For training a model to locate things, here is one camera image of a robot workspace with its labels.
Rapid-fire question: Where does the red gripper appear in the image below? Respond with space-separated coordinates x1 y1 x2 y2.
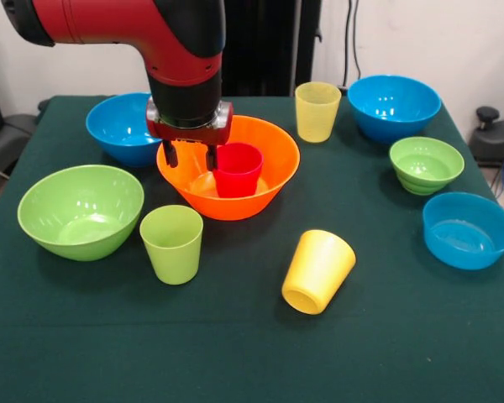
145 98 235 173

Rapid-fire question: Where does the red cup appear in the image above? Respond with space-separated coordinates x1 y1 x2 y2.
213 142 265 199

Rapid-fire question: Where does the large orange bowl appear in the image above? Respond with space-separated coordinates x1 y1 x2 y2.
155 114 302 222

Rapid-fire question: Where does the large green bowl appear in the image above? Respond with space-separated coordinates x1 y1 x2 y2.
17 164 145 262

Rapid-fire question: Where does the large blue bowl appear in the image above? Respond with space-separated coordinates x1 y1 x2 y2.
85 92 165 169
346 74 443 146

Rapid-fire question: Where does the green cup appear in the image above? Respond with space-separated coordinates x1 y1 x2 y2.
139 204 204 286

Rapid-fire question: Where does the pale translucent yellow cup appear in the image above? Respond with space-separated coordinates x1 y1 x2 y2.
294 81 343 144

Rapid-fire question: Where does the black chair base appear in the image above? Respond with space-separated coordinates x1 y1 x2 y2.
0 112 39 177

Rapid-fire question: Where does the dark green table cloth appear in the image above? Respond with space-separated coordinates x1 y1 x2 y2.
0 95 504 403

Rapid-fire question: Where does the small green bowl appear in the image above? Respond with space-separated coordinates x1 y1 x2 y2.
388 136 465 196

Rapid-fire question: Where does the small blue bowl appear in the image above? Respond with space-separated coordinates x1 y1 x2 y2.
423 191 504 270

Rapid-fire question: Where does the black knobbed equipment base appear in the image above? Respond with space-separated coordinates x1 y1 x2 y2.
470 106 504 169

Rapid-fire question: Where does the black hanging cable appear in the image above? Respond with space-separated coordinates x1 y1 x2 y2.
341 0 362 92

